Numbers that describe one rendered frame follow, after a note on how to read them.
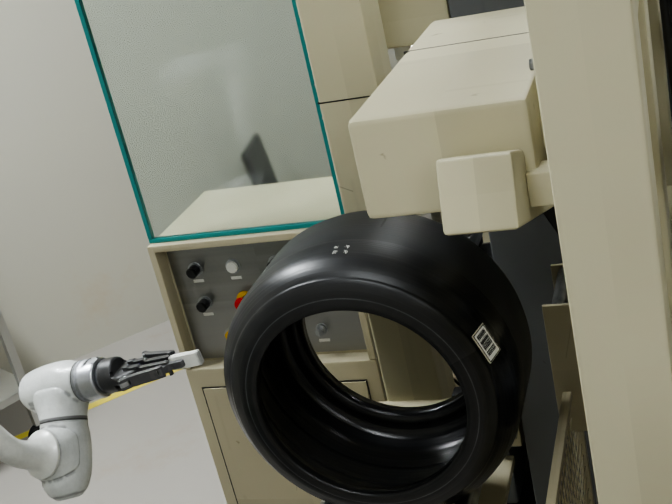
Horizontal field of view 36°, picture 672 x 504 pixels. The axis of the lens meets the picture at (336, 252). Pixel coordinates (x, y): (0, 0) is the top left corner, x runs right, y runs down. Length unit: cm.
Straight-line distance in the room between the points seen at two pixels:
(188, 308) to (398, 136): 151
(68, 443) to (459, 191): 121
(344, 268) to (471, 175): 56
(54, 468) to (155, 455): 212
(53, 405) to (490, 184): 126
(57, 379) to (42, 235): 296
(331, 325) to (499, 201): 144
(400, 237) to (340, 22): 45
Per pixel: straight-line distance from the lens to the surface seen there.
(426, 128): 141
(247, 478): 302
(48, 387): 231
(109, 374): 224
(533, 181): 140
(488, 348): 183
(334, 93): 210
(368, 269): 182
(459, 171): 132
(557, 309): 212
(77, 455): 228
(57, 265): 528
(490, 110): 139
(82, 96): 516
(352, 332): 270
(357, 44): 206
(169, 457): 432
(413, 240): 190
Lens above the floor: 215
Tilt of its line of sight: 22 degrees down
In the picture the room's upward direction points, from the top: 13 degrees counter-clockwise
